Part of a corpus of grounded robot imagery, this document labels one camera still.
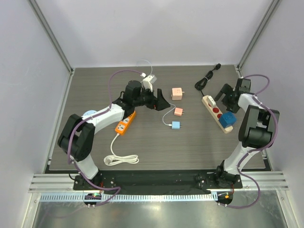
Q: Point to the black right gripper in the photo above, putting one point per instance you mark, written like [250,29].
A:
[231,97]

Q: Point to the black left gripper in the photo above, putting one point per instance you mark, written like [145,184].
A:
[158,103]

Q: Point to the tan cube socket adapter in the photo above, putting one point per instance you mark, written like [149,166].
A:
[176,93]

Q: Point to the pink charger plug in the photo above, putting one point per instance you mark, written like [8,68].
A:
[178,111]

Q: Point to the light blue charger plug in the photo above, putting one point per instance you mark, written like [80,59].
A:
[175,125]

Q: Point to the beige red power strip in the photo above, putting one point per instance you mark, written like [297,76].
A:
[216,114]

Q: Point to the blue cube adapter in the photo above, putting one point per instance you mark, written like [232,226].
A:
[227,119]

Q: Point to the orange power strip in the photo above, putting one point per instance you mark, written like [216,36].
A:
[123,125]

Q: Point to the round light blue socket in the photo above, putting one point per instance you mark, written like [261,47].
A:
[90,112]

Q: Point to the white plug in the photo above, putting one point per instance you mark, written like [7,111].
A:
[211,101]

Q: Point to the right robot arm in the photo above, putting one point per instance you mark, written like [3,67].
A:
[257,132]

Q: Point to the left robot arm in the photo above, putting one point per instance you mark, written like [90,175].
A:
[77,136]

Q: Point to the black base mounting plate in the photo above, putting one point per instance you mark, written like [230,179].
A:
[201,179]

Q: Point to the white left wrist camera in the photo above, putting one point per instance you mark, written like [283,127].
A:
[148,81]

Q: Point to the right aluminium frame post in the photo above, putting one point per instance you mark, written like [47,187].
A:
[274,4]

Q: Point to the aluminium frame post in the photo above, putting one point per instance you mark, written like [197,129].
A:
[50,34]
[274,4]

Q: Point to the white slotted cable duct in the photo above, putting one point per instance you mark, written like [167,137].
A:
[94,197]

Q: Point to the left aluminium frame post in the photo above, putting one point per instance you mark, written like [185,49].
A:
[50,34]

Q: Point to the aluminium front rail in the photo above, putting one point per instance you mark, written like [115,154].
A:
[257,180]

